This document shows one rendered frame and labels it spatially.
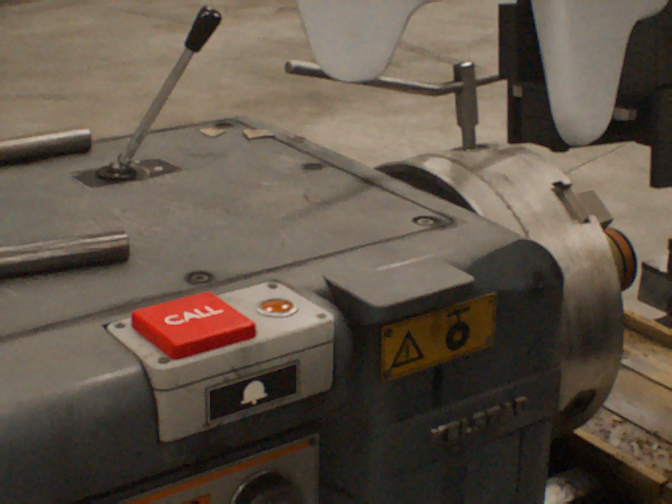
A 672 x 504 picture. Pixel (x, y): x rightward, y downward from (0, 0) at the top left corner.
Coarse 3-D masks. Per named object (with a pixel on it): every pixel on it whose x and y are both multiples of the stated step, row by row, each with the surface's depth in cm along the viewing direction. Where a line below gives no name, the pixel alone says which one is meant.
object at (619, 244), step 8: (608, 232) 136; (616, 232) 137; (608, 240) 134; (616, 240) 135; (624, 240) 136; (616, 248) 134; (624, 248) 135; (632, 248) 136; (616, 256) 134; (624, 256) 135; (632, 256) 136; (616, 264) 134; (624, 264) 135; (632, 264) 136; (624, 272) 135; (632, 272) 136; (624, 280) 136; (632, 280) 137; (624, 288) 137
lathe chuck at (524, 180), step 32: (480, 160) 121; (512, 160) 121; (544, 160) 122; (512, 192) 117; (544, 192) 118; (544, 224) 115; (576, 224) 117; (576, 256) 115; (608, 256) 117; (576, 288) 115; (608, 288) 117; (576, 320) 115; (608, 320) 117; (576, 352) 115; (608, 352) 118; (576, 384) 117; (608, 384) 120; (576, 416) 121
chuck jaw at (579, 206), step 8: (560, 192) 120; (568, 192) 120; (584, 192) 123; (592, 192) 124; (560, 200) 119; (568, 200) 119; (576, 200) 120; (584, 200) 122; (592, 200) 123; (600, 200) 123; (568, 208) 119; (576, 208) 119; (584, 208) 120; (592, 208) 122; (600, 208) 123; (576, 216) 118; (584, 216) 119; (600, 216) 122; (608, 216) 122; (600, 224) 122; (608, 224) 123
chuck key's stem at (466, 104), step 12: (456, 72) 122; (468, 72) 122; (468, 84) 122; (456, 96) 123; (468, 96) 123; (456, 108) 124; (468, 108) 123; (456, 120) 124; (468, 120) 123; (468, 132) 124; (468, 144) 124
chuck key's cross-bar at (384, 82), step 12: (288, 60) 106; (288, 72) 106; (300, 72) 107; (312, 72) 108; (324, 72) 109; (492, 72) 126; (360, 84) 113; (372, 84) 113; (384, 84) 114; (396, 84) 115; (408, 84) 117; (420, 84) 118; (432, 84) 119; (444, 84) 121; (456, 84) 122; (480, 84) 124; (432, 96) 120
